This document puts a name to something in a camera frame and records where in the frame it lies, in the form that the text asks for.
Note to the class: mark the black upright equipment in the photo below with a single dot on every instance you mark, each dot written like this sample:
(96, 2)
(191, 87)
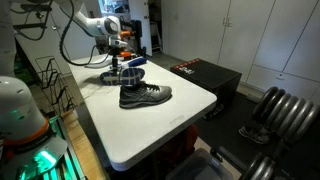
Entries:
(137, 36)

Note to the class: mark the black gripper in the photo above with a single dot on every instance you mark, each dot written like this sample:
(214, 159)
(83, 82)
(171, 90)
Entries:
(116, 52)

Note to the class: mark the dark grey sneaker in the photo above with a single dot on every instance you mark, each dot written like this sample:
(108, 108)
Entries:
(254, 135)

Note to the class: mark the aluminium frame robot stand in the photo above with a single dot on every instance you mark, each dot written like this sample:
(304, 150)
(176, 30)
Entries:
(71, 160)

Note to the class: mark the white door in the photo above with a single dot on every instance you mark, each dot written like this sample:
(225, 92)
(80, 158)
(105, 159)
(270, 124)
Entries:
(140, 10)

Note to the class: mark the black metal bar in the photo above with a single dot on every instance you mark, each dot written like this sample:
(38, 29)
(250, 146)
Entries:
(230, 160)

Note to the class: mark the black adjustable dumbbell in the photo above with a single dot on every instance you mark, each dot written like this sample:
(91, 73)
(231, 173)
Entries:
(290, 113)

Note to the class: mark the black metal shelf frame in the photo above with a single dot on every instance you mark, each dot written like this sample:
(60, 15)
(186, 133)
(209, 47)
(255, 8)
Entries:
(31, 16)

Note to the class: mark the black plyo box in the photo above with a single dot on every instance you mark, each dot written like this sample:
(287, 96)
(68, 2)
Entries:
(206, 78)

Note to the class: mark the dark red object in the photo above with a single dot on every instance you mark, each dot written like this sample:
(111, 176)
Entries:
(192, 138)

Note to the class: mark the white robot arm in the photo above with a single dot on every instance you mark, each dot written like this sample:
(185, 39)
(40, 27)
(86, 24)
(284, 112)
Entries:
(100, 25)

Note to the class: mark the wooden platform board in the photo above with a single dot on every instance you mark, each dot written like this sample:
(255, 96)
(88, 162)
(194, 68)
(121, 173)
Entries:
(90, 160)

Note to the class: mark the grey black running shoe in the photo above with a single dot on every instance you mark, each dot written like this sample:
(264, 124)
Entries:
(146, 96)
(131, 76)

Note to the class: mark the clear plastic storage bin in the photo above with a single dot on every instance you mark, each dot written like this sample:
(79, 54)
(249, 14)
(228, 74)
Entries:
(196, 166)

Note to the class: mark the blue bristle hand brush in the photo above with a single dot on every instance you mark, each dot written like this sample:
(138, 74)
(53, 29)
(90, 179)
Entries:
(137, 61)

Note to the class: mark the grey robot mounting plate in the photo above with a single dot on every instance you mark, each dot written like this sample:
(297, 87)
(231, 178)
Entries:
(50, 150)

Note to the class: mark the white wall cabinets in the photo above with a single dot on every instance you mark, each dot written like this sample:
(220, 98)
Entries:
(253, 36)

